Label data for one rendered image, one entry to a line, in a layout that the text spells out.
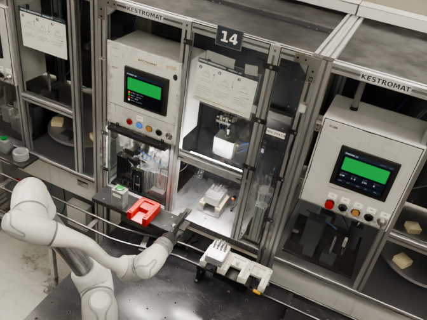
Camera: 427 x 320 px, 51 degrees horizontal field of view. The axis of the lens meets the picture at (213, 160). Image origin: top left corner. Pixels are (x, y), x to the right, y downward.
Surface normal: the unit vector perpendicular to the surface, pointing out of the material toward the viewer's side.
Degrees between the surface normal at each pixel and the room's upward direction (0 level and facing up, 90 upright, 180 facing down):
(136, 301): 0
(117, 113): 90
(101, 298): 6
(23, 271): 0
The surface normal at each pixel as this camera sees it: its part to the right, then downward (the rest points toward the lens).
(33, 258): 0.13, -0.81
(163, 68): -0.42, 0.47
